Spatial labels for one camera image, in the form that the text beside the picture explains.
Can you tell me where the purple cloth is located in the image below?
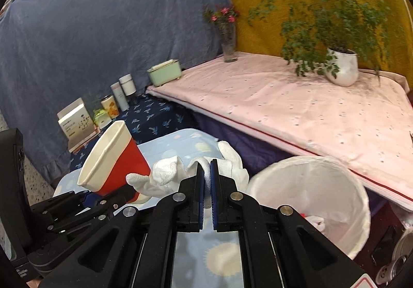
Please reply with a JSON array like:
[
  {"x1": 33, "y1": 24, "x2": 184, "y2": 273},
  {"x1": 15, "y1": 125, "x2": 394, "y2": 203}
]
[{"x1": 190, "y1": 111, "x2": 388, "y2": 214}]

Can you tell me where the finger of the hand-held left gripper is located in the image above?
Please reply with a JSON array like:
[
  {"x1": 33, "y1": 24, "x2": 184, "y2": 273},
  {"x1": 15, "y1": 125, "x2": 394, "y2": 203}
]
[
  {"x1": 30, "y1": 192, "x2": 97, "y2": 231},
  {"x1": 48, "y1": 185, "x2": 138, "y2": 243}
]

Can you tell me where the glass vase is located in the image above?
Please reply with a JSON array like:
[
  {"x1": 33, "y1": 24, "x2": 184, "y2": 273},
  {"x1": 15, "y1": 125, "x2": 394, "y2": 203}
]
[{"x1": 220, "y1": 22, "x2": 239, "y2": 63}]

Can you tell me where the can with orange flowers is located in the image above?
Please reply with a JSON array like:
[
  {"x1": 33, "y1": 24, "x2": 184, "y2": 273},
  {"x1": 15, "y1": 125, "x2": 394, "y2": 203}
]
[{"x1": 101, "y1": 95, "x2": 118, "y2": 120}]

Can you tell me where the bin with white liner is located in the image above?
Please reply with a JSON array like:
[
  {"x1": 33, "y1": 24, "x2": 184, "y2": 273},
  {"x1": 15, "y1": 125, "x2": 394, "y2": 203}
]
[{"x1": 246, "y1": 155, "x2": 371, "y2": 259}]

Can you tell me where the pink sheet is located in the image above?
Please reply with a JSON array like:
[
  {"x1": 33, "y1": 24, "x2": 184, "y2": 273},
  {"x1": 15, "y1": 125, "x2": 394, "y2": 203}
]
[{"x1": 145, "y1": 51, "x2": 413, "y2": 211}]

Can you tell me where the green leafy plant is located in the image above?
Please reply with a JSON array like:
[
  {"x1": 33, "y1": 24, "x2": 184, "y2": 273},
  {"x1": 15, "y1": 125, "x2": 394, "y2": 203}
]
[{"x1": 247, "y1": 0, "x2": 405, "y2": 79}]

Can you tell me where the white knit glove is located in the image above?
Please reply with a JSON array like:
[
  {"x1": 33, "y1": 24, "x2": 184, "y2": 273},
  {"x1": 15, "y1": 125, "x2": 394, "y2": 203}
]
[{"x1": 300, "y1": 211, "x2": 326, "y2": 231}]

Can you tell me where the mint green box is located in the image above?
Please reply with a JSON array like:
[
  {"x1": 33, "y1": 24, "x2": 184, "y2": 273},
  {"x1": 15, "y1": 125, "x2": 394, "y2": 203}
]
[{"x1": 147, "y1": 59, "x2": 183, "y2": 87}]

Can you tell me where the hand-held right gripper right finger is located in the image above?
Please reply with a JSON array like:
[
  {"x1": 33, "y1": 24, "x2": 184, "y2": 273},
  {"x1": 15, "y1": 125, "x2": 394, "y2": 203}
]
[{"x1": 210, "y1": 159, "x2": 368, "y2": 288}]

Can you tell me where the dark blue printed cloth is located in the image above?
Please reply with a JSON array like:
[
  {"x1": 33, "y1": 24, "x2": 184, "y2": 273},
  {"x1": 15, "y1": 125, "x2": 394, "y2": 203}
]
[{"x1": 69, "y1": 93, "x2": 207, "y2": 172}]

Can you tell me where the red and white paper cup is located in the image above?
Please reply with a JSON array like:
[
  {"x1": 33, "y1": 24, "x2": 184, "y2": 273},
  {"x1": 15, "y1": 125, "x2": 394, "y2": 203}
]
[{"x1": 77, "y1": 120, "x2": 152, "y2": 204}]

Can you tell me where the silver metal appliance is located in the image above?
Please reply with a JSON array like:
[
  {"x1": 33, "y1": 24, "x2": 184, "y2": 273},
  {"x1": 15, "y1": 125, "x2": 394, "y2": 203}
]
[{"x1": 376, "y1": 233, "x2": 413, "y2": 285}]

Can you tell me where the white jar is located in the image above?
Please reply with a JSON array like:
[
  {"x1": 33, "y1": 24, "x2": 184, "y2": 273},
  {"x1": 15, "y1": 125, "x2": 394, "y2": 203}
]
[{"x1": 119, "y1": 73, "x2": 137, "y2": 97}]

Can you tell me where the black flat device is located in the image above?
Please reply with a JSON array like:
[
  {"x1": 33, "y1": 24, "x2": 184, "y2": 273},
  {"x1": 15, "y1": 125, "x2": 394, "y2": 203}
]
[{"x1": 370, "y1": 225, "x2": 399, "y2": 264}]

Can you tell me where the flat box with red edge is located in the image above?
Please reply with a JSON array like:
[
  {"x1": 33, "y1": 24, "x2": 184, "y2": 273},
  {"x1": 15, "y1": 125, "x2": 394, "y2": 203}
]
[{"x1": 67, "y1": 128, "x2": 100, "y2": 153}]

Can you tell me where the white box with plant print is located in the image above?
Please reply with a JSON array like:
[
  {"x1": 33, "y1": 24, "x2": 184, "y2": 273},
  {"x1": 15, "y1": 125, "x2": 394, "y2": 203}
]
[{"x1": 57, "y1": 98, "x2": 97, "y2": 143}]

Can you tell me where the grey-blue backdrop cloth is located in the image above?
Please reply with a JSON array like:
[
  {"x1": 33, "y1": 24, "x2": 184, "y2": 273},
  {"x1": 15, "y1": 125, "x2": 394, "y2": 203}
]
[{"x1": 0, "y1": 0, "x2": 234, "y2": 190}]

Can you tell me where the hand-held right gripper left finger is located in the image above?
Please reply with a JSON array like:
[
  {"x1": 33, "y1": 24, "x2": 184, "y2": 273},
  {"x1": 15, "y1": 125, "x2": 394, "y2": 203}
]
[{"x1": 38, "y1": 161, "x2": 206, "y2": 288}]

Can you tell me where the grey cloth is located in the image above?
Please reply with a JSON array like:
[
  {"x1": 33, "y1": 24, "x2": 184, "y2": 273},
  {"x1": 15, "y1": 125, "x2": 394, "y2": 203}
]
[{"x1": 126, "y1": 141, "x2": 250, "y2": 200}]

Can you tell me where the pale slim bottle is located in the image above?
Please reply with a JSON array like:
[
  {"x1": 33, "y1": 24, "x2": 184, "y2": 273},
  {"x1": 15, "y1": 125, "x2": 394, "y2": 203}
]
[{"x1": 110, "y1": 82, "x2": 130, "y2": 112}]

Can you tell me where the white plant pot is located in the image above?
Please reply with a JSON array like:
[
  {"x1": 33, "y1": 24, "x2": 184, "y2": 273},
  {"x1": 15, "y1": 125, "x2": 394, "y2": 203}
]
[{"x1": 324, "y1": 47, "x2": 359, "y2": 87}]

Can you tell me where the light blue printed sheet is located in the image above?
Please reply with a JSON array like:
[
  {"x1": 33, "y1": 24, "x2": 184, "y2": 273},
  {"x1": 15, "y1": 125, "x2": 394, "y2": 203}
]
[{"x1": 53, "y1": 128, "x2": 246, "y2": 288}]

